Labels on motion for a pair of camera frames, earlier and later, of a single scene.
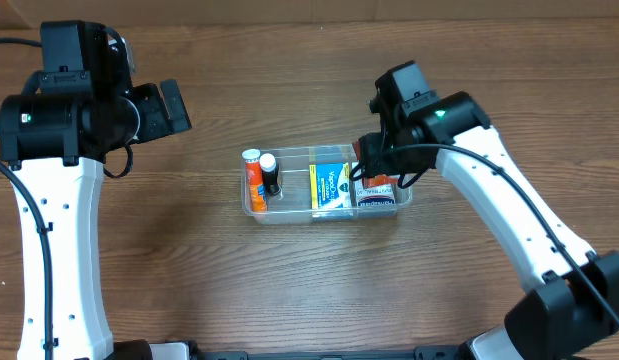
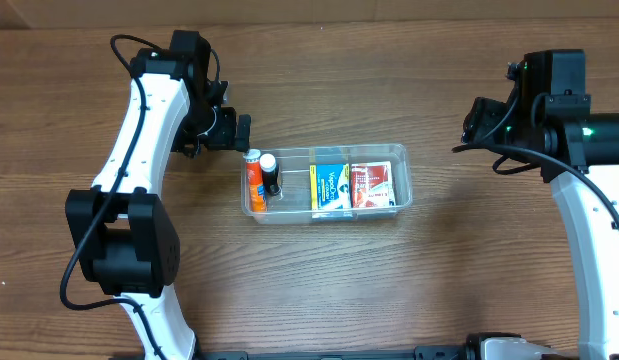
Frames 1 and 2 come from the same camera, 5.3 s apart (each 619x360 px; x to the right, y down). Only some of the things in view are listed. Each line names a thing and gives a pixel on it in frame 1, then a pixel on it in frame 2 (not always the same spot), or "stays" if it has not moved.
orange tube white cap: (256, 193) stays
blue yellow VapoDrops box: (330, 185) stays
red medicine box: (373, 181) -> (372, 185)
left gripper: (174, 106) -> (242, 132)
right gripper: (368, 155) -> (475, 122)
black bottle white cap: (271, 173) stays
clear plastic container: (313, 184) stays
